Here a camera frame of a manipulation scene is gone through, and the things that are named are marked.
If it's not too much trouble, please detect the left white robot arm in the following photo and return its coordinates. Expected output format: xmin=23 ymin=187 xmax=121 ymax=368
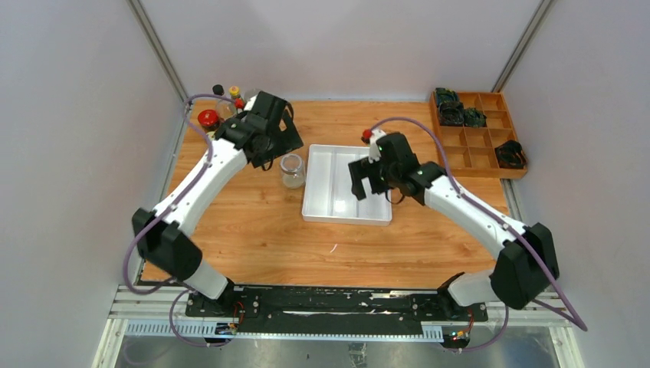
xmin=130 ymin=91 xmax=304 ymax=317

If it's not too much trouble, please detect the black cable bundle middle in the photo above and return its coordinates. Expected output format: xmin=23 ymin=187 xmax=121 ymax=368
xmin=437 ymin=100 xmax=465 ymax=127

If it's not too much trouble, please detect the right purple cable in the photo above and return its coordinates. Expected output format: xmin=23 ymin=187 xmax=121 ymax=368
xmin=361 ymin=117 xmax=589 ymax=354

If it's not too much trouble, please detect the clear lidded glass jar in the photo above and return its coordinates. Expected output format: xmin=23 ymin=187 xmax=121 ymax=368
xmin=280 ymin=153 xmax=306 ymax=189

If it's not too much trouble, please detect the yellow-cap green bottle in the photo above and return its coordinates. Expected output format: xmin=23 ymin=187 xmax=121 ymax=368
xmin=228 ymin=85 xmax=244 ymax=103

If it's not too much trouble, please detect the black cable bundle right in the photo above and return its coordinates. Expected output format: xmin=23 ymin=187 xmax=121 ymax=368
xmin=494 ymin=140 xmax=526 ymax=169

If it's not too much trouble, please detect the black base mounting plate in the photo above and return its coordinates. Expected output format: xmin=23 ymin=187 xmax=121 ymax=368
xmin=185 ymin=284 xmax=488 ymax=337

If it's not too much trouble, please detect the white divided plastic tray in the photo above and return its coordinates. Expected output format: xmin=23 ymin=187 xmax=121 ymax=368
xmin=301 ymin=144 xmax=392 ymax=226

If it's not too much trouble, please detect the green cable bundle small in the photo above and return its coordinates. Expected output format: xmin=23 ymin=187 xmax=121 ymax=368
xmin=463 ymin=107 xmax=487 ymax=128

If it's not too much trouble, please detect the wooden compartment organizer box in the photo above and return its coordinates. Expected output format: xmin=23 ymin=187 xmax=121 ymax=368
xmin=429 ymin=91 xmax=527 ymax=179

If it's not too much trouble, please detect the green black cable bundle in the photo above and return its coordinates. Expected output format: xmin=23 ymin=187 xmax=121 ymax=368
xmin=433 ymin=87 xmax=461 ymax=107

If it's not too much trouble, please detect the black-cap clear sauce bottle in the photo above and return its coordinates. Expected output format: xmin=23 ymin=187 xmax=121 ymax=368
xmin=212 ymin=84 xmax=237 ymax=120

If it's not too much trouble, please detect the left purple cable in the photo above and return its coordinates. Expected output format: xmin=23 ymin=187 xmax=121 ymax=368
xmin=123 ymin=93 xmax=247 ymax=349

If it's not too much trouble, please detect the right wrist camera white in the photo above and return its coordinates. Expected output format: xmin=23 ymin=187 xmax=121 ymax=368
xmin=368 ymin=129 xmax=386 ymax=163

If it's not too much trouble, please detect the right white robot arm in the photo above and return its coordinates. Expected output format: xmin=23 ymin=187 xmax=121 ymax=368
xmin=348 ymin=130 xmax=559 ymax=320

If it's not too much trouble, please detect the red-lid sauce jar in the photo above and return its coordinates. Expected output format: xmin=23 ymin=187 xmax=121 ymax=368
xmin=197 ymin=109 xmax=222 ymax=133

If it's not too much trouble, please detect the purple cable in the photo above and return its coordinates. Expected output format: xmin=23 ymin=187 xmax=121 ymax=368
xmin=361 ymin=117 xmax=589 ymax=354
xmin=123 ymin=93 xmax=247 ymax=349

